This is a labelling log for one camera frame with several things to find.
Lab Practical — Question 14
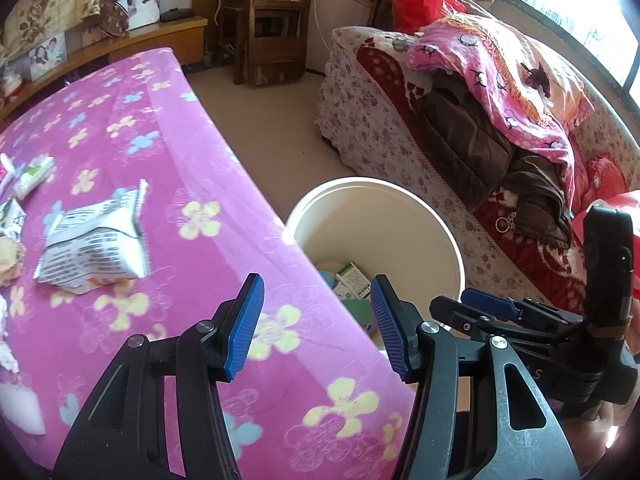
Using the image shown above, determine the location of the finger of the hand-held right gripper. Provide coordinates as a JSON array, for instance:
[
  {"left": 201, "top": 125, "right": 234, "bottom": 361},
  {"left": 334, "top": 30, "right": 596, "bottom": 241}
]
[
  {"left": 460, "top": 287, "right": 586, "bottom": 331},
  {"left": 429, "top": 295, "right": 583, "bottom": 348}
]

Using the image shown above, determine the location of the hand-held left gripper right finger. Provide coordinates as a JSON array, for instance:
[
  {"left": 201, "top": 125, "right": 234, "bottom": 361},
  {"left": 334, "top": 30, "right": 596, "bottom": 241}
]
[{"left": 370, "top": 274, "right": 581, "bottom": 480}]

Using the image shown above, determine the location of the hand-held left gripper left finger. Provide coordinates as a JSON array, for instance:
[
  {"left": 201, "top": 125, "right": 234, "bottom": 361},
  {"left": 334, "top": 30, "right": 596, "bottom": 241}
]
[{"left": 52, "top": 272, "right": 265, "bottom": 480}]

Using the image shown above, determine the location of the white plastic bucket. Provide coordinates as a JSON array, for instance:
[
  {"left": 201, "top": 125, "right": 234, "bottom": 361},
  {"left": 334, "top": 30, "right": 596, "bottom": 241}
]
[{"left": 287, "top": 176, "right": 467, "bottom": 386}]

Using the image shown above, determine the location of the white snack packet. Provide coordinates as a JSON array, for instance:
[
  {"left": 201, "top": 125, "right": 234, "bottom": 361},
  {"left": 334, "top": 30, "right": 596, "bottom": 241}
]
[{"left": 34, "top": 179, "right": 152, "bottom": 295}]

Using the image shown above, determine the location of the beige paper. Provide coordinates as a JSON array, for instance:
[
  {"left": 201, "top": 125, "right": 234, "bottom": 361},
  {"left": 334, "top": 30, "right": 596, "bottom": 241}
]
[{"left": 0, "top": 239, "right": 26, "bottom": 287}]

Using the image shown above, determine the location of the green white tissue packet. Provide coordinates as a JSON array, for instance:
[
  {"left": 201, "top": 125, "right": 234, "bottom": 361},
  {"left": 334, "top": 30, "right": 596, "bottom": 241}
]
[{"left": 12, "top": 156, "right": 56, "bottom": 200}]

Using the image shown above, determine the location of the person's right forearm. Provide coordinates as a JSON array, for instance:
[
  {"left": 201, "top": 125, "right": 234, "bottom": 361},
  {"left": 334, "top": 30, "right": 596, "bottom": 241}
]
[{"left": 560, "top": 400, "right": 633, "bottom": 466}]

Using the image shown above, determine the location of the red plastic bag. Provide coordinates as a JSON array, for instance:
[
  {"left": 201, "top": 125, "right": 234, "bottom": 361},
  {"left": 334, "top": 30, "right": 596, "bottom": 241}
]
[{"left": 570, "top": 192, "right": 640, "bottom": 241}]

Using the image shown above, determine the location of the red cushion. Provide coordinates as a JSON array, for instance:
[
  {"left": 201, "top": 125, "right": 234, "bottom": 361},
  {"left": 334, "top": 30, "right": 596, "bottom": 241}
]
[{"left": 585, "top": 155, "right": 631, "bottom": 201}]

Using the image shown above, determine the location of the brown jacket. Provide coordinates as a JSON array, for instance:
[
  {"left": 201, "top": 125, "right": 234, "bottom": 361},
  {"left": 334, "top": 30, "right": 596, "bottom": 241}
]
[{"left": 415, "top": 67, "right": 573, "bottom": 248}]

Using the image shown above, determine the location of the floral covered sofa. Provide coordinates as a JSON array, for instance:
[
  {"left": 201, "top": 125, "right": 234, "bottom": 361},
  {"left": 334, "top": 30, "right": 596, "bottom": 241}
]
[{"left": 315, "top": 25, "right": 640, "bottom": 321}]

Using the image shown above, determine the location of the pink printed blanket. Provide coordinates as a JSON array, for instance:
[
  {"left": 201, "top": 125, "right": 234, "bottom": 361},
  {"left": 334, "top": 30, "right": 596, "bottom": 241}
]
[{"left": 406, "top": 15, "right": 576, "bottom": 166}]

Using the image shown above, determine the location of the window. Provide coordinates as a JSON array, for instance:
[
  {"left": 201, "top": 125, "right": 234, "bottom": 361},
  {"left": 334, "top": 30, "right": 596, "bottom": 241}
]
[{"left": 500, "top": 0, "right": 640, "bottom": 93}]

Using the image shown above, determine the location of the dark wooden chair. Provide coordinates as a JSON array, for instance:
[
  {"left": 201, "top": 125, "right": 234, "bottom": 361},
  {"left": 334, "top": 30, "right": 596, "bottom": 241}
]
[{"left": 220, "top": 0, "right": 318, "bottom": 86}]

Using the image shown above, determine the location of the wooden cabinet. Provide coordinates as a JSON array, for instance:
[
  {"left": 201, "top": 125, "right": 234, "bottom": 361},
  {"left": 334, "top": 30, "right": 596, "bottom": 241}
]
[{"left": 0, "top": 15, "right": 208, "bottom": 121}]

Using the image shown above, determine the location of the large wedding photo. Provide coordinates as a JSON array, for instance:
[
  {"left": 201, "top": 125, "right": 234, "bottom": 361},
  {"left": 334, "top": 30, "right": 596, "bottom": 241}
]
[{"left": 120, "top": 0, "right": 161, "bottom": 31}]

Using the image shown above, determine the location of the couple photo frame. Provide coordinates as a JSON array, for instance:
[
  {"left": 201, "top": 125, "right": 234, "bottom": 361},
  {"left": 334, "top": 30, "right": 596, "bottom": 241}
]
[{"left": 27, "top": 32, "right": 68, "bottom": 81}]

